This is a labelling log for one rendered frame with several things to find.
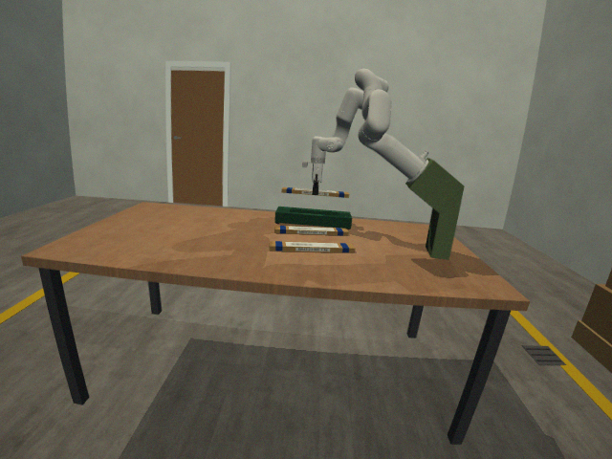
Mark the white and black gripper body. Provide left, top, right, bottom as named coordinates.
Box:
left=312, top=163, right=323, bottom=182

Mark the tan box with blue bands and white label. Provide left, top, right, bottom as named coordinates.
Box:
left=270, top=241, right=355, bottom=252
left=274, top=226, right=349, bottom=236
left=281, top=187, right=349, bottom=198

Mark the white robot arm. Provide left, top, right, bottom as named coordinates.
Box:
left=311, top=69, right=428, bottom=184

